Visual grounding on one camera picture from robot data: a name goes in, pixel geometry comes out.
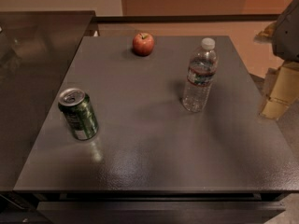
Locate clear plastic water bottle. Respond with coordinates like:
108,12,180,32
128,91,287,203
182,37,218,113

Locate dark side table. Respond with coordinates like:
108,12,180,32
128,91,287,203
0,10,97,192

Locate green soda can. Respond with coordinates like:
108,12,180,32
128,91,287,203
58,88,98,141

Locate red apple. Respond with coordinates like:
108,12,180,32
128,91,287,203
132,33,154,56

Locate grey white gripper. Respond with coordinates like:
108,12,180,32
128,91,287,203
259,0,299,119

